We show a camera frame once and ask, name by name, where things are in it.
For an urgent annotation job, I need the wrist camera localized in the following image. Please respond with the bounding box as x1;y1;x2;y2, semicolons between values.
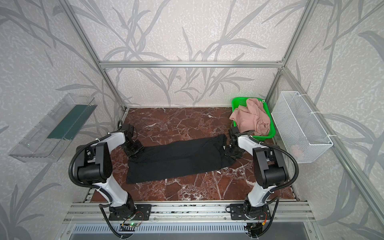
229;127;240;146
121;124;134;141

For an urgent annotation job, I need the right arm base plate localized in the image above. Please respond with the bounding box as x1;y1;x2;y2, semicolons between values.
226;202;271;222

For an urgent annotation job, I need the black shirt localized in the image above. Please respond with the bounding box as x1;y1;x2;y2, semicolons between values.
126;134;237;184

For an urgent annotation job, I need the white wire basket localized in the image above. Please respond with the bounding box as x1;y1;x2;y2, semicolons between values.
272;91;333;164

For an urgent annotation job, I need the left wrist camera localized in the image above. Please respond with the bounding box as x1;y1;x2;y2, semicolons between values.
121;124;134;141

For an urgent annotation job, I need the aluminium frame crossbar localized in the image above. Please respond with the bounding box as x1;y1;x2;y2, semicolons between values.
99;61;283;69

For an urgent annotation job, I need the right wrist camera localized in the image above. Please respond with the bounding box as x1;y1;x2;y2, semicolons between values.
229;127;240;146

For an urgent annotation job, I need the green plastic basket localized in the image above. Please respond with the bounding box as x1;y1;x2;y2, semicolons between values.
231;97;276;141

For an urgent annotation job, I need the clear plastic wall bin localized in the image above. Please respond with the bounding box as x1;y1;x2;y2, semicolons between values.
9;94;98;163

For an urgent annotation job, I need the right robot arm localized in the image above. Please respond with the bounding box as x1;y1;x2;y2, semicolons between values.
225;134;290;211

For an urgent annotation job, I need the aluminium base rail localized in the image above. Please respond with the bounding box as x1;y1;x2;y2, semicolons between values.
63;200;315;224

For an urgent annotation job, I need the pink garment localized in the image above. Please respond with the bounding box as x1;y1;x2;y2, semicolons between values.
230;98;271;136

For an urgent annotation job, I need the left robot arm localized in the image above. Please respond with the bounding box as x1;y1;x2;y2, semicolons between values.
69;130;143;213

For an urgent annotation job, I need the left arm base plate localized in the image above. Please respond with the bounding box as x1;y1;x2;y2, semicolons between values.
109;204;152;221

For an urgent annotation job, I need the green circuit board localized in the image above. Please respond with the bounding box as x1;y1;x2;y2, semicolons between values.
120;222;142;232

